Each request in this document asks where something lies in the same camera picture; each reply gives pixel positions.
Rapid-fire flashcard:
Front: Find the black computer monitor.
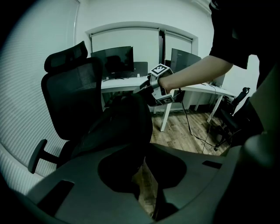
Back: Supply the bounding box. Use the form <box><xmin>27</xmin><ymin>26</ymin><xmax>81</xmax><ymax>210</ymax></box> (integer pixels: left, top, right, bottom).
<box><xmin>90</xmin><ymin>45</ymin><xmax>135</xmax><ymax>80</ymax></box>
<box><xmin>170</xmin><ymin>48</ymin><xmax>202</xmax><ymax>74</ymax></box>

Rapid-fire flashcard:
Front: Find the black swivel chair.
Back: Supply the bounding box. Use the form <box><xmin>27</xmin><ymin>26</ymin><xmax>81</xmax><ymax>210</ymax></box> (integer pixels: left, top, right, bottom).
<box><xmin>215</xmin><ymin>87</ymin><xmax>263</xmax><ymax>151</ymax></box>

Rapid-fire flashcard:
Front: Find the black mesh office chair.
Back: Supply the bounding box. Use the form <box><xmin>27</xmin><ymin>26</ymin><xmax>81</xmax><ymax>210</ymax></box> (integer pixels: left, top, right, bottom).
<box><xmin>28</xmin><ymin>41</ymin><xmax>104</xmax><ymax>175</ymax></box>

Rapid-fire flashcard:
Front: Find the black backpack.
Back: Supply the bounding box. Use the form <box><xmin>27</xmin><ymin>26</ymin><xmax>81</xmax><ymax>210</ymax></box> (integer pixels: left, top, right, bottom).
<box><xmin>71</xmin><ymin>93</ymin><xmax>153</xmax><ymax>199</ymax></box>

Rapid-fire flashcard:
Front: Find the white roller blind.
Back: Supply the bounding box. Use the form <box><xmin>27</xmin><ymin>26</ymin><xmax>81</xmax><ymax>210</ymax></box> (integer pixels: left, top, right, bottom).
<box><xmin>164</xmin><ymin>30</ymin><xmax>193</xmax><ymax>61</ymax></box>
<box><xmin>90</xmin><ymin>27</ymin><xmax>160</xmax><ymax>66</ymax></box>

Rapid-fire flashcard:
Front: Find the black cable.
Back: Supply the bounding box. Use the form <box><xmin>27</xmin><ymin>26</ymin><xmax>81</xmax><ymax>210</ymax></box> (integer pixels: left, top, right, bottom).
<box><xmin>177</xmin><ymin>87</ymin><xmax>218</xmax><ymax>151</ymax></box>

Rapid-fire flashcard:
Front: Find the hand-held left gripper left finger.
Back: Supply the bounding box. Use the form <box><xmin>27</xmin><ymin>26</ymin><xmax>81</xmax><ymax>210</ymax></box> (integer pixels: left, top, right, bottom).
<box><xmin>28</xmin><ymin>143</ymin><xmax>154</xmax><ymax>224</ymax></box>

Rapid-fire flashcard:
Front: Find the white desk leg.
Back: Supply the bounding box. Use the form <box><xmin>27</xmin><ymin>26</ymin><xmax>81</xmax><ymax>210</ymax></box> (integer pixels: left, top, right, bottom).
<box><xmin>206</xmin><ymin>94</ymin><xmax>222</xmax><ymax>123</ymax></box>
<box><xmin>160</xmin><ymin>102</ymin><xmax>172</xmax><ymax>133</ymax></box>

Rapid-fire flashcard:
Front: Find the person's black shirt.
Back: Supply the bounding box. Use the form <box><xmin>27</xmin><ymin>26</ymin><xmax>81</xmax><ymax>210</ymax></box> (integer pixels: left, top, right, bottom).
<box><xmin>209</xmin><ymin>0</ymin><xmax>261</xmax><ymax>70</ymax></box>

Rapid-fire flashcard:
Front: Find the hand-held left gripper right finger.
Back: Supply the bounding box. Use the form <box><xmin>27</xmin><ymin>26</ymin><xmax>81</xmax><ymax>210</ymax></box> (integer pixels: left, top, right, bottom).
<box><xmin>144</xmin><ymin>143</ymin><xmax>229</xmax><ymax>221</ymax></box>

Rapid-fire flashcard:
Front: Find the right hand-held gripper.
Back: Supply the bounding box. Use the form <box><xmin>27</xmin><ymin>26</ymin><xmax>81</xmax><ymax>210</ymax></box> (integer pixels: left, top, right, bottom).
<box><xmin>133</xmin><ymin>63</ymin><xmax>175</xmax><ymax>106</ymax></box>

